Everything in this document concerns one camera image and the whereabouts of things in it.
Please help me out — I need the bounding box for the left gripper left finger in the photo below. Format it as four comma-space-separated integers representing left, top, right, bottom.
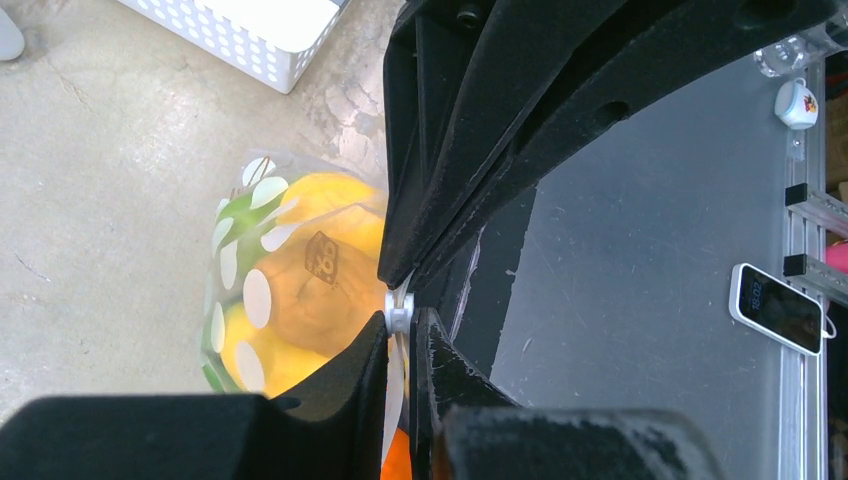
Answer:
1, 313, 388, 479

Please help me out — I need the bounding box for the aluminium frame rail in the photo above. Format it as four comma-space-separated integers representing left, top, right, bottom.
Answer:
778, 62, 847, 479

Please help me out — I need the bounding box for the green striped watermelon ball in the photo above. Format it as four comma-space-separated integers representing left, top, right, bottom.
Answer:
200, 181, 288, 392

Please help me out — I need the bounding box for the white mug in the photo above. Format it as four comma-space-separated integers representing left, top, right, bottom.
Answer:
774, 78, 819, 130

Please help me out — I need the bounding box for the white plastic tray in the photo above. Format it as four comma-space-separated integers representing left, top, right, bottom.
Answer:
123, 0, 349, 94

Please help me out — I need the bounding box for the orange fruit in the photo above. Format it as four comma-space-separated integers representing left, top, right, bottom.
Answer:
380, 428, 412, 480

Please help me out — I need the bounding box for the orange yellow mango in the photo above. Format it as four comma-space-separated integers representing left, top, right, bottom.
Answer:
243, 231, 387, 357

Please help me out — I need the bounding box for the white pipe frame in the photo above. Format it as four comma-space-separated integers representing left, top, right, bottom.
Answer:
0, 8, 25, 62

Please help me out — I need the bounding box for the white smartphone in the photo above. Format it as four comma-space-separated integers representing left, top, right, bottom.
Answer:
728, 263, 836, 357

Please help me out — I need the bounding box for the yellow lemon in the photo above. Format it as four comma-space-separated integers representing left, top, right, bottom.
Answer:
276, 172, 387, 259

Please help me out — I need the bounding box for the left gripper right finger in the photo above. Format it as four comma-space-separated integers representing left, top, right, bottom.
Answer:
410, 308, 724, 479

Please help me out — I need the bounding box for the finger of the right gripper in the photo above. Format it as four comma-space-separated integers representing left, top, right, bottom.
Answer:
413, 1, 839, 287
378, 1, 621, 288

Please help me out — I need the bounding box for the yellow banana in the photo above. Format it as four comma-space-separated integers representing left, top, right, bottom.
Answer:
210, 302, 329, 398

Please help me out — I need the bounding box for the clear zip top bag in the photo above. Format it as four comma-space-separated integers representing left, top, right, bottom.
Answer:
200, 152, 387, 398

